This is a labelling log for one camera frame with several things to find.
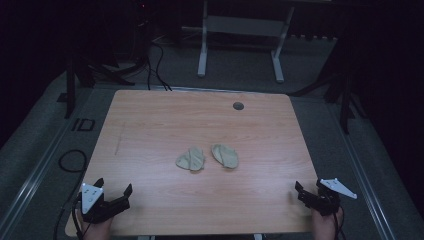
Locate black stand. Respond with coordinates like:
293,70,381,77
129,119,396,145
56,0,149,120
289,33,368,135

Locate right hand-held gripper cable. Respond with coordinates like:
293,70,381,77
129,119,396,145
333,204,347,240

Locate black floor cable loop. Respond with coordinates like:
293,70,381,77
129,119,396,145
53,148,89,240

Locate hand-held gripper cable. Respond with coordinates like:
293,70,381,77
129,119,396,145
333,204,347,240
71,194,84,240

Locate beige sock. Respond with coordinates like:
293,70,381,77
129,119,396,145
175,146,206,172
210,143,240,170

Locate white metal stand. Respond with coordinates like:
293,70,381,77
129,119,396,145
181,0,296,84

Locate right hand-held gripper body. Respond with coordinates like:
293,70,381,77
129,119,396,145
299,177,359,217

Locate person's left hand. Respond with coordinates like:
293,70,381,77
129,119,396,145
75,212,114,240

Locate metal floor rail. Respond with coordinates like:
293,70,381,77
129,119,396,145
326,101,398,240
0,124,74,231

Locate left hand-held gripper cable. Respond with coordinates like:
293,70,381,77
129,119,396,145
71,194,84,240

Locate black cables on floor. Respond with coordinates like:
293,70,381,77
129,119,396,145
145,40,173,92

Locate person's right hand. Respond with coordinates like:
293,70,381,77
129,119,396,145
311,207,345,240

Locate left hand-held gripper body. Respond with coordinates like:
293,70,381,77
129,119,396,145
77,182,132,225

